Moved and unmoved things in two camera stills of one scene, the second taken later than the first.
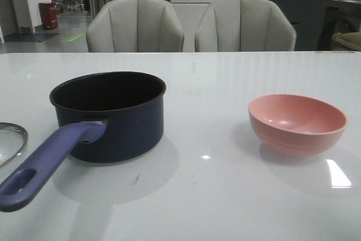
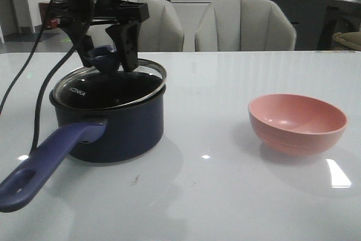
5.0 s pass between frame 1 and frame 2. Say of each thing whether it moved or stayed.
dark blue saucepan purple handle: stayed
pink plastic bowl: stayed
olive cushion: stayed
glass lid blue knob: moved
